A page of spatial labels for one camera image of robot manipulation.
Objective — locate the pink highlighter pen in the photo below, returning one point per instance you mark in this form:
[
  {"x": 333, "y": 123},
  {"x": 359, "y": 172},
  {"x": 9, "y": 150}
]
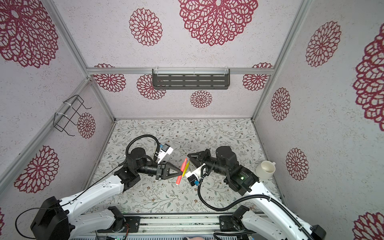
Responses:
[{"x": 183, "y": 167}]

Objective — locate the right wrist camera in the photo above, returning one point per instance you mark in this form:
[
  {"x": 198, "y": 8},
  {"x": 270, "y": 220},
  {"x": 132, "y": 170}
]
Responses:
[{"x": 194, "y": 177}]

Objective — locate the yellow highlighter right of pile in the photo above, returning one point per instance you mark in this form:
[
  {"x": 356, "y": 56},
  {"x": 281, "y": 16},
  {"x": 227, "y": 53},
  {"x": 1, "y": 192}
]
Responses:
[{"x": 186, "y": 169}]

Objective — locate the black wire wall basket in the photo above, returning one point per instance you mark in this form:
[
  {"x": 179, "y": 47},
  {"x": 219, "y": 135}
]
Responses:
[{"x": 62, "y": 120}]

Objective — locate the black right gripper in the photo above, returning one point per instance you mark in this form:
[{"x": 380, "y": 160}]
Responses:
[{"x": 198, "y": 162}]

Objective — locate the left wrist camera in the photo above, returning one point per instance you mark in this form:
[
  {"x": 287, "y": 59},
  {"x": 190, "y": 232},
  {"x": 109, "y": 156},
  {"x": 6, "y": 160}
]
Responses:
[{"x": 165, "y": 149}]

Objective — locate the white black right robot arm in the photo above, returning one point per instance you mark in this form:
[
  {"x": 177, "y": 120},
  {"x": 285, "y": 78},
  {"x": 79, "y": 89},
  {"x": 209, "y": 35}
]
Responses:
[{"x": 283, "y": 224}]

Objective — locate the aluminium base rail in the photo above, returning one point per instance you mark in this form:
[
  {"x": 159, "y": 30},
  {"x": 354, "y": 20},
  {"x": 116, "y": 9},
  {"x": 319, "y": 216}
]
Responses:
[{"x": 169, "y": 227}]

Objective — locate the white mug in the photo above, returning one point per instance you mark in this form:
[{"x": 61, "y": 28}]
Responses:
[{"x": 265, "y": 170}]

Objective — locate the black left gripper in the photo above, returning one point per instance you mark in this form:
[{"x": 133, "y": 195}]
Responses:
[{"x": 163, "y": 171}]

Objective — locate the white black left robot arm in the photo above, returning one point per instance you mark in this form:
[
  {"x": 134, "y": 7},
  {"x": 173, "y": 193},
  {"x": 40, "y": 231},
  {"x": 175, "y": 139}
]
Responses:
[{"x": 65, "y": 218}]

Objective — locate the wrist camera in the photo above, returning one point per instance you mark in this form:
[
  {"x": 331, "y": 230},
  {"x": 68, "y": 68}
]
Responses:
[
  {"x": 194, "y": 177},
  {"x": 165, "y": 149}
]

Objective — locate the dark grey wall shelf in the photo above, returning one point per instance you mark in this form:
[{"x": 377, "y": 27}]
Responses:
[{"x": 163, "y": 80}]

